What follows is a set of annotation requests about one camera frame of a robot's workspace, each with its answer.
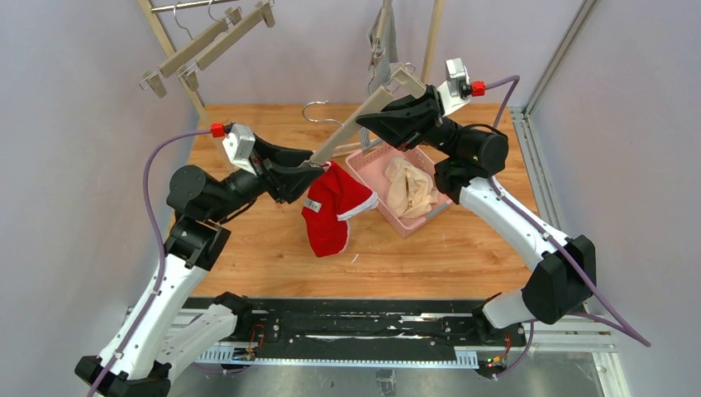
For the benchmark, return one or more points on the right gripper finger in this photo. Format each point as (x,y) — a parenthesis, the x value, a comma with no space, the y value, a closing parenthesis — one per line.
(401,139)
(410,112)

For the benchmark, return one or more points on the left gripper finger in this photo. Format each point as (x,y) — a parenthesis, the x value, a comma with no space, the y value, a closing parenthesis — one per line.
(290,183)
(284,156)

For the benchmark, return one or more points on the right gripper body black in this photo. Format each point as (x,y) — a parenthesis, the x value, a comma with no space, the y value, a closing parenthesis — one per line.
(434,115)

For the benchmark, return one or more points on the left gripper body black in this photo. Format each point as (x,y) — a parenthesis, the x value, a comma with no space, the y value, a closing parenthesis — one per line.
(266,177)

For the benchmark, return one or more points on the wooden clip hanger red underwear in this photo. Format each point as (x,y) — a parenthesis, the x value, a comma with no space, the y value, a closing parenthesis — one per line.
(402,77)

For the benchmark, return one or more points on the wooden clip hanger cream underwear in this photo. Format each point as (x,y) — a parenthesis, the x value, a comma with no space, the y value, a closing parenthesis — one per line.
(236,26)

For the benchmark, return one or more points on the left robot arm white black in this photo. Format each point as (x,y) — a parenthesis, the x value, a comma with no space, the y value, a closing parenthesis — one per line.
(145,358)

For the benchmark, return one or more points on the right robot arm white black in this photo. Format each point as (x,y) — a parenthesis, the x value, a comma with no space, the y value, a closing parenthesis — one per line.
(563,268)

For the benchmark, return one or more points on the wooden clip hanger striped underwear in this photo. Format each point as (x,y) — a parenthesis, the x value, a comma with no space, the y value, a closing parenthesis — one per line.
(377,48)

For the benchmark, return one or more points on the grey striped underwear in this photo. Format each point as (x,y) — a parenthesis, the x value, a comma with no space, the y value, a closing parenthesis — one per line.
(380,75)

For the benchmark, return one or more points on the empty wooden clip hanger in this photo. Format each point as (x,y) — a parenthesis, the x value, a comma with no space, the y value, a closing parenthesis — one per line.
(200,42)

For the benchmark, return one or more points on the pink plastic basket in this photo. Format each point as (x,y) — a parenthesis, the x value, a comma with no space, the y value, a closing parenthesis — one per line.
(368,165)

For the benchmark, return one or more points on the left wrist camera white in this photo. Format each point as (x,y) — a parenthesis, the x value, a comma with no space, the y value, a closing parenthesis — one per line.
(238,143)

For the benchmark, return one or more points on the wooden clothes rack frame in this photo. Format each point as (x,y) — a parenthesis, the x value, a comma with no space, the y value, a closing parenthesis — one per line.
(225,32)

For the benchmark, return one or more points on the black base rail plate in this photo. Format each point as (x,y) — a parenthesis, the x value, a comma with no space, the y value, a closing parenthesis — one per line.
(438,333)

